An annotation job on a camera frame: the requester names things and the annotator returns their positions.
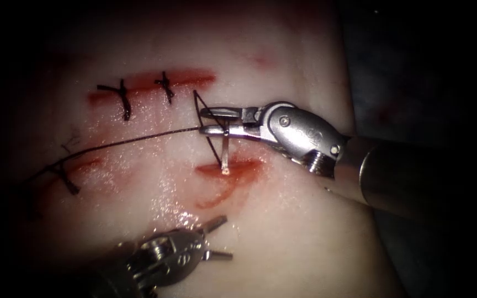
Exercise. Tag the left arm needle driver jaw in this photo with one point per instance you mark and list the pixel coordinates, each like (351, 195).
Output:
(214, 224)
(220, 255)

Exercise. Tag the left arm needle driver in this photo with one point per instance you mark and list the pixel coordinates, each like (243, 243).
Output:
(176, 258)

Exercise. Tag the dark left arm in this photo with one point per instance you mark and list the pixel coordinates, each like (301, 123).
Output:
(118, 277)

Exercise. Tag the dark right arm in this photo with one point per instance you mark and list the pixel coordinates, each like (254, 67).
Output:
(396, 178)

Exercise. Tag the black thread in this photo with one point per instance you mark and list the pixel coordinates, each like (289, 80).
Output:
(139, 139)

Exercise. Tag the right arm needle driver jaw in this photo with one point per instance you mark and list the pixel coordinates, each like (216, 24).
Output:
(242, 130)
(226, 112)

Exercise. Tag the black stitching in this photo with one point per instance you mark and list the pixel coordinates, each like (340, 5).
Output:
(66, 180)
(125, 105)

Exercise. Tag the curved steel needle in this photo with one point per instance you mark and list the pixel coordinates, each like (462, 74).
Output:
(225, 153)

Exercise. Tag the right arm needle driver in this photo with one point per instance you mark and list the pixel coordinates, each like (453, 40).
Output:
(309, 136)

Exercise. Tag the tissue pad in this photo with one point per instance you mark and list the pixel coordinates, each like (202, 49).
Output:
(284, 231)

